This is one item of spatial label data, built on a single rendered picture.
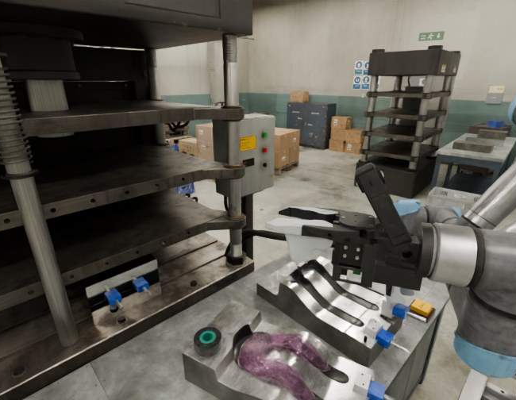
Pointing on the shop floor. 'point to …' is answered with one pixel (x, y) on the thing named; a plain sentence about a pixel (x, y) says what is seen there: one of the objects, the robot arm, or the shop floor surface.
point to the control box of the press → (262, 171)
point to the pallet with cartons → (286, 149)
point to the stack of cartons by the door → (344, 136)
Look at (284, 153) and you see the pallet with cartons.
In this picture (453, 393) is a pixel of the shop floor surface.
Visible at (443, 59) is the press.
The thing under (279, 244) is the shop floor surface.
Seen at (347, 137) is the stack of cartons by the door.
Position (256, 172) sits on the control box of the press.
